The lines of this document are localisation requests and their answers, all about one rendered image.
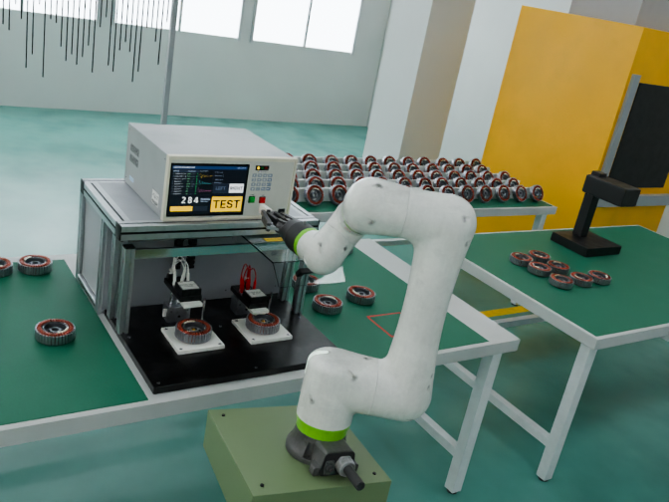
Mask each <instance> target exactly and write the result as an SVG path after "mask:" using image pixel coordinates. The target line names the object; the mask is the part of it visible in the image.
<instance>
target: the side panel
mask: <svg viewBox="0 0 669 502"><path fill-rule="evenodd" d="M106 234H107V225H106V223H105V222H104V221H103V220H102V218H101V217H100V216H99V214H98V213H97V212H96V211H95V209H94V208H93V207H92V206H91V204H90V203H89V202H88V201H87V199H86V198H85V197H84V196H83V194H82V193H81V192H80V208H79V226H78V244H77V262H76V279H77V281H78V283H79V284H80V286H81V288H82V289H83V291H84V293H85V294H86V296H87V298H88V299H89V301H90V303H91V304H92V306H93V308H94V309H95V311H96V312H97V314H98V315H99V314H100V313H103V314H104V313H105V310H102V309H101V304H102V289H103V275H104V262H105V248H106Z"/></svg>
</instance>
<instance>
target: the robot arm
mask: <svg viewBox="0 0 669 502"><path fill-rule="evenodd" d="M258 212H259V213H260V214H261V215H262V219H261V221H262V222H263V224H264V225H265V227H266V231H268V232H269V231H270V230H275V231H276V232H277V233H279V234H280V235H281V237H282V239H283V240H284V241H285V243H286V246H287V247H288V248H289V249H290V250H291V251H292V252H294V253H295V254H296V255H297V256H298V260H301V259H302V260H303V261H304V262H305V264H306V265H307V267H308V268H309V269H310V270H311V271H312V272H314V273H316V274H318V275H328V274H331V273H333V272H335V271H336V270H337V269H338V268H339V267H340V265H341V264H342V262H343V261H344V259H345V258H346V256H347V255H348V253H349V252H350V251H351V249H352V248H353V247H354V246H355V245H356V243H357V242H358V241H359V240H360V239H361V238H362V237H363V236H364V235H381V236H390V237H398V238H403V239H406V240H408V241H410V242H411V244H412V245H413V248H414V253H413V259H412V265H411V271H410V276H409V281H408V285H407V290H406V294H405V298H404V302H403V306H402V310H401V314H400V317H399V321H398V324H397V328H396V331H395V334H394V337H393V340H392V343H391V346H390V349H389V352H388V354H387V356H386V357H385V358H383V359H377V358H372V357H368V356H365V355H361V354H357V353H354V352H350V351H347V350H344V349H339V348H333V347H324V348H319V349H316V350H314V351H313V352H312V353H311V354H310V356H309V358H308V362H307V366H306V370H305V375H304V379H303V384H302V388H301V393H300V398H299V403H298V407H297V421H296V425H295V427H294V428H293V430H292V431H291V432H290V433H289V434H288V435H287V439H286V448H287V451H288V452H289V453H290V454H291V455H292V456H293V457H294V458H295V459H297V460H298V461H300V462H302V463H304V464H307V465H310V469H309V471H310V473H311V474H312V475H313V476H330V475H340V476H343V477H347V478H348V479H349V481H350V482H351V484H352V485H353V486H354V488H355V489H356V490H357V491H360V490H362V489H363V488H364V486H365V484H364V482H363V481H362V479H361V478H360V477H359V476H358V474H357V473H356V472H355V471H357V468H358V464H357V463H356V461H355V460H354V456H355V453H354V451H353V450H352V449H351V448H350V446H349V445H348V444H347V443H346V433H347V431H348V429H349V427H350V425H351V422H352V418H353V416H354V415H355V414H356V413H360V414H365V415H370V416H376V417H381V418H386V419H392V420H397V421H411V420H414V419H416V418H418V417H420V416H421V415H422V414H423V413H424V412H425V411H426V410H427V408H428V406H429V404H430V402H431V398H432V389H433V381H434V374H435V367H436V360H437V354H438V349H439V344H440V339H441V334H442V330H443V326H444V321H445V318H446V314H447V310H448V306H449V303H450V300H451V296H452V293H453V290H454V287H455V284H456V281H457V278H458V275H459V272H460V269H461V266H462V264H463V261H464V258H465V256H466V254H467V251H468V249H469V246H470V244H471V242H472V239H473V237H474V235H475V232H476V228H477V217H476V213H475V211H474V209H473V207H472V206H471V204H470V203H469V202H468V201H467V200H465V199H464V198H462V197H461V196H458V195H455V194H450V193H441V192H434V191H428V190H423V189H418V188H413V187H408V186H405V185H402V184H398V183H395V182H392V181H389V180H385V179H382V178H379V177H367V178H363V179H361V180H359V181H357V182H356V183H355V184H353V185H352V186H351V188H350V189H349V190H348V191H347V193H346V195H345V197H344V199H343V202H342V203H341V204H340V205H339V206H338V207H337V209H336V210H335V212H334V214H333V215H332V216H331V218H330V219H329V220H328V222H327V223H326V224H325V225H324V226H323V227H322V228H321V230H320V231H319V230H317V229H316V228H315V227H313V226H312V225H310V224H309V223H307V221H301V220H298V219H296V218H294V217H292V216H290V215H288V214H286V213H284V212H280V213H279V212H277V211H274V210H272V209H271V208H270V207H268V206H267V205H266V204H264V203H260V204H259V211H258Z"/></svg>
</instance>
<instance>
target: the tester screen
mask: <svg viewBox="0 0 669 502"><path fill-rule="evenodd" d="M247 167H248V166H191V165H173V166H172V176H171V186H170V195H169V205H168V214H206V213H241V211H222V212H210V208H211V200H212V196H243V195H244V189H243V193H213V186H214V183H244V188H245V181H246V174H247ZM181 196H200V197H199V204H180V199H181ZM170 206H207V211H170Z"/></svg>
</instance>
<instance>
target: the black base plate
mask: <svg viewBox="0 0 669 502"><path fill-rule="evenodd" d="M278 294H279V293H274V294H273V296H272V302H271V308H270V313H273V314H275V315H276V316H278V317H279V318H280V320H281V325H282V326H283V327H284V328H285V329H286V330H287V331H288V332H289V333H290V334H291V335H292V336H293V338H292V339H291V340H284V341H277V342H270V343H263V344H256V345H251V344H250V343H249V342H248V341H247V340H246V338H245V337H244V336H243V335H242V334H241V333H240V332H239V331H238V330H237V328H236V327H235V326H234V325H233V324H232V320H235V319H244V318H247V315H248V314H243V315H235V314H234V313H233V311H232V310H231V309H230V305H231V298H222V299H211V300H206V302H205V310H204V318H203V321H205V322H207V323H208V324H210V325H211V327H212V331H213V332H214V333H215V334H216V336H217V337H218V338H219V339H220V340H221V342H222V343H223V344H224V345H225V348H224V349H220V350H213V351H206V352H198V353H191V354H184V355H178V354H177V352H176V351H175V349H174V348H173V347H172V345H171V344H170V342H169V341H168V340H167V338H166V337H165V336H164V334H163V333H162V331H161V328H166V327H174V326H175V325H176V323H177V322H172V323H167V322H166V321H165V320H164V318H163V317H162V309H163V304H159V305H149V306H138V307H130V314H129V325H128V333H127V334H125V333H122V334H118V333H117V331H116V329H115V327H116V318H115V317H113V318H112V319H109V316H107V310H105V316H106V318H107V320H108V321H109V323H110V325H111V327H112V328H113V330H114V332H115V333H116V335H117V337H118V338H119V340H120V341H121V343H122V345H123V346H124V348H125V350H126V351H127V353H128V354H129V356H130V358H131V359H132V361H133V362H134V364H135V366H136V367H137V369H138V371H139V372H140V374H141V375H142V377H143V379H144V380H145V382H146V384H147V385H148V387H149V388H150V390H151V392H152V393H153V394H158V393H164V392H170V391H176V390H182V389H188V388H194V387H200V386H206V385H211V384H217V383H223V382H229V381H235V380H241V379H247V378H253V377H263V376H269V375H275V374H281V373H287V372H293V371H299V370H305V369H306V366H307V362H308V358H309V356H310V354H311V353H312V352H313V351H314V350H316V349H319V348H324V347H333V348H337V346H335V345H334V344H333V343H332V342H331V341H330V340H329V339H328V338H327V337H326V336H325V335H324V334H323V333H321V332H320V331H319V330H318V329H317V328H316V327H315V326H314V325H313V324H312V323H311V322H310V321H309V320H308V319H306V318H305V317H304V316H303V315H302V314H301V313H299V312H298V313H297V314H294V313H293V312H294V311H291V308H292V305H291V304H290V303H289V302H288V301H286V300H284V301H281V300H280V299H279V298H278ZM201 313H202V307H196V308H191V309H190V317H189V319H191V318H192V320H193V319H195V320H196V319H198V320H199V319H200V320H201Z"/></svg>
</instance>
